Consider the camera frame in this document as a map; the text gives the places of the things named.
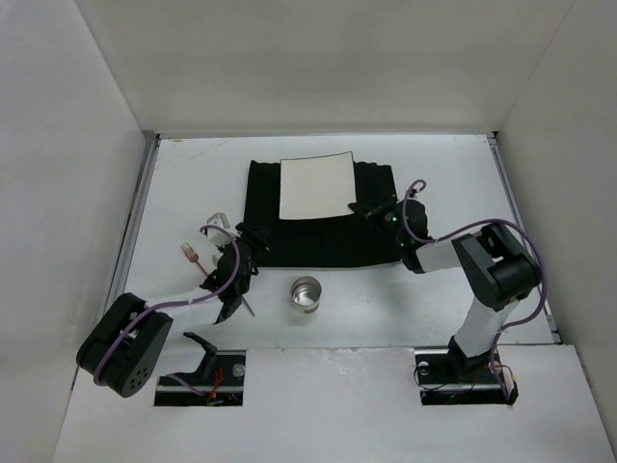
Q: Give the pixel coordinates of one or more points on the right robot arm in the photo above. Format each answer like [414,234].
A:
[499,270]

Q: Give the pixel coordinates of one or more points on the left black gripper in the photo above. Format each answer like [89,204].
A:
[249,236]

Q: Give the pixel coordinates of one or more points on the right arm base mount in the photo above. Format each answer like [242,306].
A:
[445,377]

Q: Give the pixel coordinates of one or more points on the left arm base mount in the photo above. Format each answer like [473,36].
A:
[193,372]

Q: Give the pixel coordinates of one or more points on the black cloth placemat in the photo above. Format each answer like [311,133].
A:
[337,242]

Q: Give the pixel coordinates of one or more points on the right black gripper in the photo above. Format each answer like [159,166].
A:
[377,212]

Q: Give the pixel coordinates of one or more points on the copper fork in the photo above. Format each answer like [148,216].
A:
[193,257]

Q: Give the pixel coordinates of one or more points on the metal cup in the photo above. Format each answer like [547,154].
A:
[305,293]

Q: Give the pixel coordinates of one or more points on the silver knife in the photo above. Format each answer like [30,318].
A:
[248,306]

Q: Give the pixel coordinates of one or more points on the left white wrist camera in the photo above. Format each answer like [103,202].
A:
[217,229]

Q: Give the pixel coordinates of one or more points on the white square plate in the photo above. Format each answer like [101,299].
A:
[317,187]

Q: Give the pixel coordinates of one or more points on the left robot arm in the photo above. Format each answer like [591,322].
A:
[136,340]

